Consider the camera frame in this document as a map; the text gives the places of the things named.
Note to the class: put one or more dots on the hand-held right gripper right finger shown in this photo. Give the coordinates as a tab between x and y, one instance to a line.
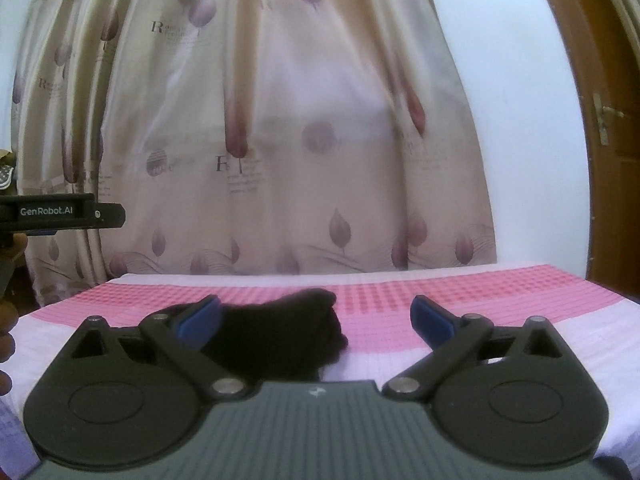
432	322

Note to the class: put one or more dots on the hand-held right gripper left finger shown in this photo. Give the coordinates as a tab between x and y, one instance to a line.
200	317

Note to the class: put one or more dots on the brown wooden door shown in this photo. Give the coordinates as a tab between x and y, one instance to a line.
605	160

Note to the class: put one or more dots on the beige leaf print curtain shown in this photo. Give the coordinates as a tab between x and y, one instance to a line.
300	110

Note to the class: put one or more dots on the patterned cloth item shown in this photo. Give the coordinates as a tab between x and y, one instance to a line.
6	172

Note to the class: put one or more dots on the pink and white bedsheet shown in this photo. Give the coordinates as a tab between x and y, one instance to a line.
410	295

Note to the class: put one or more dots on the person's purple clothing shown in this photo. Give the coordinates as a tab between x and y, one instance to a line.
15	440

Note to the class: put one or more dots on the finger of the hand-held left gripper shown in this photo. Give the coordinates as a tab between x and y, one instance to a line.
110	214

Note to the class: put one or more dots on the person's left hand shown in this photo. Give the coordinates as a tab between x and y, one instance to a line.
6	335

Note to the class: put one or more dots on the black rose print shirt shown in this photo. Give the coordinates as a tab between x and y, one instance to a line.
280	335

